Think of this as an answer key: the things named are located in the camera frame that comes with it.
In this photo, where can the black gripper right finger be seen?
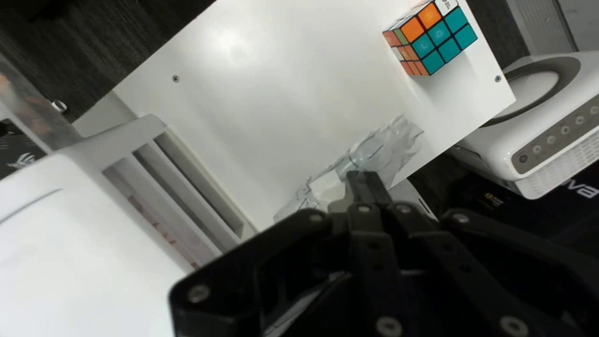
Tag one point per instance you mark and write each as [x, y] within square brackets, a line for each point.
[475, 250]

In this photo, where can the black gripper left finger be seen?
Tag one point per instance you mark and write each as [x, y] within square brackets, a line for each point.
[312, 231]

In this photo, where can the clear papers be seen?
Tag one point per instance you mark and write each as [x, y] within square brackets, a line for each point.
[376, 150]

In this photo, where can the white plastic drawer unit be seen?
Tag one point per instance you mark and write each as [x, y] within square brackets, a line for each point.
[63, 250]

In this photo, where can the white air purifier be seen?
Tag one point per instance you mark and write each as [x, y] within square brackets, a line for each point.
[550, 137]

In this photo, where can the rubik's cube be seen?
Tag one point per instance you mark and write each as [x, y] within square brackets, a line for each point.
[434, 38]

